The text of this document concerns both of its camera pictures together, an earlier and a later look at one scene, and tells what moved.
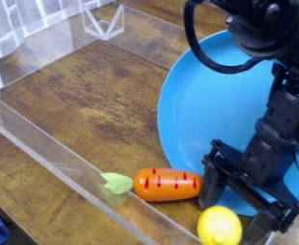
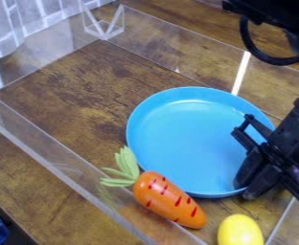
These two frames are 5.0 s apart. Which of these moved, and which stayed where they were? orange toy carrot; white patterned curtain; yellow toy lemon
Moved: orange toy carrot; yellow toy lemon
Stayed: white patterned curtain
